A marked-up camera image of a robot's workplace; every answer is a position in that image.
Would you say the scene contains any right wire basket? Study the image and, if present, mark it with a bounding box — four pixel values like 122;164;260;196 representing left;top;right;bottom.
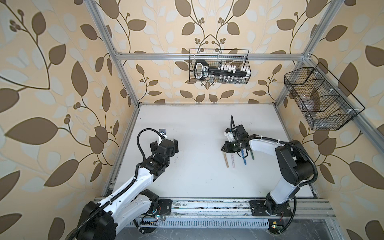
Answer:
284;62;366;131

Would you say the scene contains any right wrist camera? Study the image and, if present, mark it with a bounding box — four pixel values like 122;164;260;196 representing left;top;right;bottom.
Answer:
224;128;235;142

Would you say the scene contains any back wire basket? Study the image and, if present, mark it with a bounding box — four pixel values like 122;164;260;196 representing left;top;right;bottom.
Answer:
189;48;252;85

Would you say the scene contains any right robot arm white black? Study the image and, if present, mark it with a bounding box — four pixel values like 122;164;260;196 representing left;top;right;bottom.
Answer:
221;118;318;235

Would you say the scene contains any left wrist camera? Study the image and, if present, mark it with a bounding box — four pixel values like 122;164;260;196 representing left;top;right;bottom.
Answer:
159;129;167;139

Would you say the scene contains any wire basket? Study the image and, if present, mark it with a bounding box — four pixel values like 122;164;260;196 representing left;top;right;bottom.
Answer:
284;62;366;131
189;48;252;85

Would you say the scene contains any black tool in basket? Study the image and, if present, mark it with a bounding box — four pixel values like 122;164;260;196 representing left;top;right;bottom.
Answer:
191;60;251;81

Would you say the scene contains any blue pen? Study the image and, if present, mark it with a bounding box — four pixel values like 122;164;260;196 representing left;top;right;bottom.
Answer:
241;150;247;165

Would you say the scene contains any tan pen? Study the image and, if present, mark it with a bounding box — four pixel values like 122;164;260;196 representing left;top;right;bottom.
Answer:
222;152;229;168

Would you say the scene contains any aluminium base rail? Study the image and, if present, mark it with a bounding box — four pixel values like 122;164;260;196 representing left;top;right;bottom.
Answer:
157;198;336;229

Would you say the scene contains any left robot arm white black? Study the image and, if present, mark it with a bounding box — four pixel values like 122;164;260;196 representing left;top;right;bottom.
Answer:
67;128;179;240

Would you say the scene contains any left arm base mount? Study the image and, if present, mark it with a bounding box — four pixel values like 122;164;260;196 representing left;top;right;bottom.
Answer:
133;199;173;234

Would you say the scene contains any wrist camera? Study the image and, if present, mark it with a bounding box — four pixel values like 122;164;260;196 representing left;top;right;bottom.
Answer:
224;128;235;142
159;129;167;139

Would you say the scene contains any pink pen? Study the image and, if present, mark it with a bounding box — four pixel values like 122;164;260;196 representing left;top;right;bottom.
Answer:
231;153;236;169

